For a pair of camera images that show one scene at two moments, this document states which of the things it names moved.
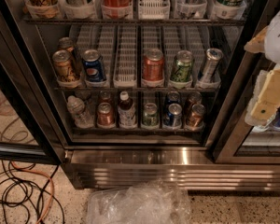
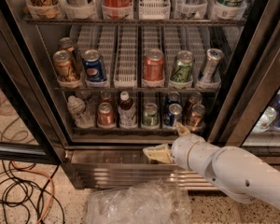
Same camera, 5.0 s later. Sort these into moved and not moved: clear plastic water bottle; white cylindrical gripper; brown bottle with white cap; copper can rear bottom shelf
Moved: white cylindrical gripper
Not moved: brown bottle with white cap; clear plastic water bottle; copper can rear bottom shelf
